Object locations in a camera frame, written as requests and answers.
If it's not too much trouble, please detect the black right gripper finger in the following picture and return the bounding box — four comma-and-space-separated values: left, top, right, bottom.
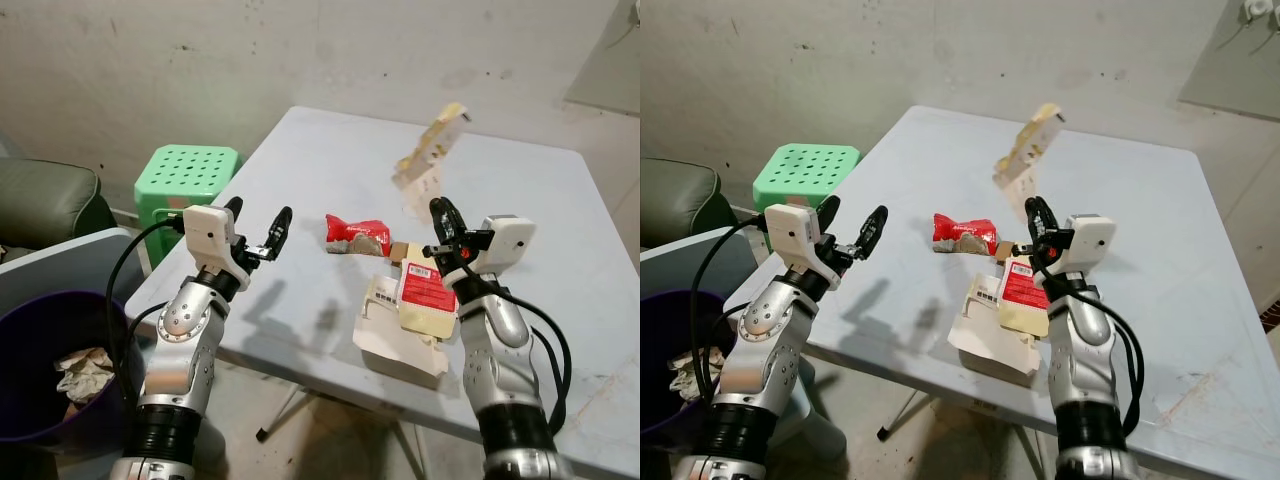
429, 196, 470, 251
1024, 196, 1061, 249

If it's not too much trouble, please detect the dark purple rubbish bin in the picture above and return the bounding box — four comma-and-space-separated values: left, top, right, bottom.
0, 290, 143, 447
640, 288, 721, 441

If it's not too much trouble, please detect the green plastic stool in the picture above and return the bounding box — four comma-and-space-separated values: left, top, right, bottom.
134, 144, 244, 269
752, 142, 861, 251

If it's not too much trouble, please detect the yellow packet with red label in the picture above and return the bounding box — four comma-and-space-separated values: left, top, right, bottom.
996, 255, 1053, 338
397, 258, 460, 340

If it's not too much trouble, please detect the red snack wrapper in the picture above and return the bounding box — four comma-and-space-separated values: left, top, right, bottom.
932, 212, 1000, 256
324, 214, 394, 257

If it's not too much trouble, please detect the yellow white carton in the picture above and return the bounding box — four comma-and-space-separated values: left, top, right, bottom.
992, 102, 1067, 191
391, 102, 470, 193

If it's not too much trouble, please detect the flattened white cardboard box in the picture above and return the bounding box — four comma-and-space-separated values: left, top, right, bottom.
947, 275, 1043, 379
352, 274, 452, 380

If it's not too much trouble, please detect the grey blue plastic container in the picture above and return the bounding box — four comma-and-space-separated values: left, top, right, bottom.
0, 227, 138, 313
640, 225, 773, 301

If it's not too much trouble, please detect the dark green padded seat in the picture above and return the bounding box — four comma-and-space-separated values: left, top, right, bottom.
640, 157, 734, 251
0, 157, 118, 251

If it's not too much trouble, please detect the metal table leg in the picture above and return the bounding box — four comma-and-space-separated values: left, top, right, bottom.
877, 390, 936, 442
256, 385, 313, 443

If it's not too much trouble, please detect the crumpled white paper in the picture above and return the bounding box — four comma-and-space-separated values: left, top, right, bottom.
54, 346, 117, 406
668, 347, 713, 401

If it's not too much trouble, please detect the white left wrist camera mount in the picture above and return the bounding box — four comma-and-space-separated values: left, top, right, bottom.
764, 203, 843, 286
182, 205, 253, 284

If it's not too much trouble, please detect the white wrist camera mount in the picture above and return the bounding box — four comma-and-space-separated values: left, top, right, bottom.
468, 214, 537, 277
182, 205, 253, 284
1058, 213, 1117, 278
764, 203, 843, 286

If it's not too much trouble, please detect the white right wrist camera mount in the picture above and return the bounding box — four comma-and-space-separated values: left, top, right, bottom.
1058, 213, 1117, 278
468, 214, 537, 277

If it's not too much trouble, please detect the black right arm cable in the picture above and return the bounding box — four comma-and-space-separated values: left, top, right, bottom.
1075, 285, 1144, 436
478, 280, 574, 436

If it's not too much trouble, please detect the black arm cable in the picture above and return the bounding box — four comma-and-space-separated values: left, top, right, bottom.
688, 215, 769, 401
1075, 285, 1144, 436
478, 280, 574, 436
104, 217, 187, 406

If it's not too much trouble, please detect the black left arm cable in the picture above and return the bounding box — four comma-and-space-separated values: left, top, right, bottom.
688, 215, 769, 401
104, 217, 187, 406

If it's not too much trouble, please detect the grey wall panel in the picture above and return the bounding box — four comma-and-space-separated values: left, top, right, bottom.
1178, 0, 1280, 123
563, 0, 641, 116

